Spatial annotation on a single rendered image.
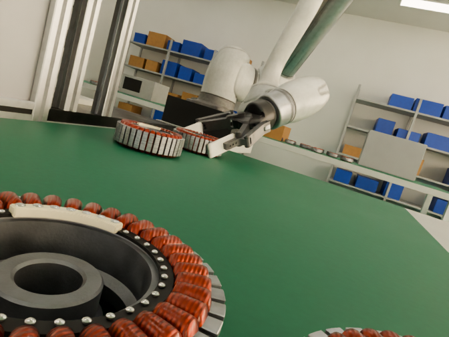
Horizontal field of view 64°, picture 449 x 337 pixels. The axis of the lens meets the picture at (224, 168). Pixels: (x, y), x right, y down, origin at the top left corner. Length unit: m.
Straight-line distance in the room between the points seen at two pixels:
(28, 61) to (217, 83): 0.96
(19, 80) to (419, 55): 7.28
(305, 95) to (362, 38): 6.71
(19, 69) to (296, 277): 0.49
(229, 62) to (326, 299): 1.30
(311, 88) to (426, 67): 6.67
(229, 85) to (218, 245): 1.23
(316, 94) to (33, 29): 0.63
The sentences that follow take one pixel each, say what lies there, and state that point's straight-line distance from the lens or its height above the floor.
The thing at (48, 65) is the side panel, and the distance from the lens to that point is 0.62.
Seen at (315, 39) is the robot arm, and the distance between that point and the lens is 1.42.
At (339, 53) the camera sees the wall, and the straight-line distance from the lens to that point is 7.55.
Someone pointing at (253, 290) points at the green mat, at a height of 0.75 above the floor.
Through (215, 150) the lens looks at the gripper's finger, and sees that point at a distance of 0.72.
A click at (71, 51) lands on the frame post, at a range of 0.70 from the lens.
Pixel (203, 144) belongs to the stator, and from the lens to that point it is 0.72.
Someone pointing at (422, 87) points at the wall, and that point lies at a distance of 7.50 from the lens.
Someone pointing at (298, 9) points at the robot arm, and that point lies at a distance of 1.13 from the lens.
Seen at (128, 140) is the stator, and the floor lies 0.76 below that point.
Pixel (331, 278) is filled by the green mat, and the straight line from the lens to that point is 0.28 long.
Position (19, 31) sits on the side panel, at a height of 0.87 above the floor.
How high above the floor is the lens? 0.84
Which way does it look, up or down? 8 degrees down
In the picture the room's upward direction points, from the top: 16 degrees clockwise
